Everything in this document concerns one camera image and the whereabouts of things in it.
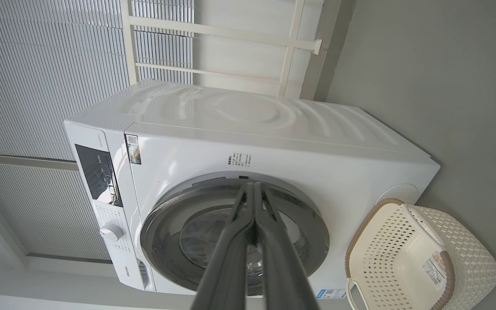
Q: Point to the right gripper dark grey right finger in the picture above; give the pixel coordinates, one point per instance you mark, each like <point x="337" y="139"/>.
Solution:
<point x="280" y="267"/>

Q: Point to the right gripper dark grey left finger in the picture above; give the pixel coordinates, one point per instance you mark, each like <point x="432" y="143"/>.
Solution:
<point x="230" y="267"/>

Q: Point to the black round washer door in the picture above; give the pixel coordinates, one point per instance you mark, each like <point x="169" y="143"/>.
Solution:
<point x="170" y="241"/>

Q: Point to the white washing machine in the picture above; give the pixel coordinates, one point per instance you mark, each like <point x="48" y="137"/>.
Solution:
<point x="317" y="142"/>

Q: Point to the white warning label sticker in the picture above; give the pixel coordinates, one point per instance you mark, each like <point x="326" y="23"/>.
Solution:
<point x="433" y="270"/>

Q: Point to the cream perforated laundry basket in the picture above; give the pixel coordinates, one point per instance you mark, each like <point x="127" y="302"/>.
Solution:
<point x="467" y="258"/>

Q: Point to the blue energy label sticker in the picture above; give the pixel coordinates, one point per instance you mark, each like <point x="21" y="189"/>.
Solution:
<point x="330" y="293"/>

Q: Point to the printed text notice sticker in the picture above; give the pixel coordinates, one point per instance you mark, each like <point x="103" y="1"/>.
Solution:
<point x="239" y="159"/>

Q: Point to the white control knob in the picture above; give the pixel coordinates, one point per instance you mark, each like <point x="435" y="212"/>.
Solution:
<point x="111" y="232"/>

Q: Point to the round white filter cover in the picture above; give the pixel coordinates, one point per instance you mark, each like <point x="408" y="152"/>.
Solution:
<point x="396" y="194"/>

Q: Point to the black QR code sticker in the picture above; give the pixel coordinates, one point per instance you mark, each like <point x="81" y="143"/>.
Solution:
<point x="133" y="149"/>

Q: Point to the black display panel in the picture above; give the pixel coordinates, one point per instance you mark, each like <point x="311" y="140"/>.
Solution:
<point x="99" y="174"/>

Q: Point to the white metal railing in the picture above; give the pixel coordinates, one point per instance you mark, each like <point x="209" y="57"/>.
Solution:
<point x="230" y="32"/>

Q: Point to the white pleated window blind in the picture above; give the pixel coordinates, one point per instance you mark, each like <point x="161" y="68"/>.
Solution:
<point x="37" y="64"/>

